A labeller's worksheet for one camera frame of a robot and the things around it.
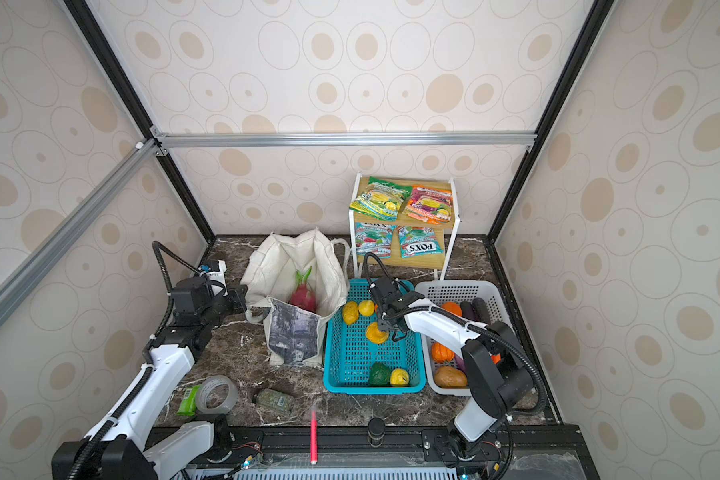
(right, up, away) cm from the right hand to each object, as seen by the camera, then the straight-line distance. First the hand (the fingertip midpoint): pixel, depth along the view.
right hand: (391, 318), depth 91 cm
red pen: (-21, -27, -17) cm, 38 cm away
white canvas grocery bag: (-32, +10, +9) cm, 35 cm away
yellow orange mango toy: (-5, -4, -4) cm, 8 cm away
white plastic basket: (+16, +8, +4) cm, 18 cm away
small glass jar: (-31, -19, -14) cm, 39 cm away
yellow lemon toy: (-8, +2, +3) cm, 9 cm away
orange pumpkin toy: (+13, -8, -8) cm, 18 cm away
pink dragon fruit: (-28, +7, +2) cm, 29 cm away
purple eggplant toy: (+24, +2, +3) cm, 24 cm away
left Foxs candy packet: (-5, +25, +3) cm, 25 cm away
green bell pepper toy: (-4, -13, -12) cm, 18 cm away
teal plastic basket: (-11, -13, -4) cm, 18 cm away
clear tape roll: (-49, -19, -9) cm, 53 cm away
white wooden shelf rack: (+2, +28, -10) cm, 29 cm away
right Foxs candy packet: (+9, +24, +3) cm, 26 cm away
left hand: (-39, +12, -10) cm, 42 cm away
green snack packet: (-4, +34, -13) cm, 36 cm away
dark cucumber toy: (+28, +2, +1) cm, 28 cm away
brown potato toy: (+15, -14, -11) cm, 23 cm away
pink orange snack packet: (+9, +32, -13) cm, 36 cm away
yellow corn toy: (-13, +2, +1) cm, 13 cm away
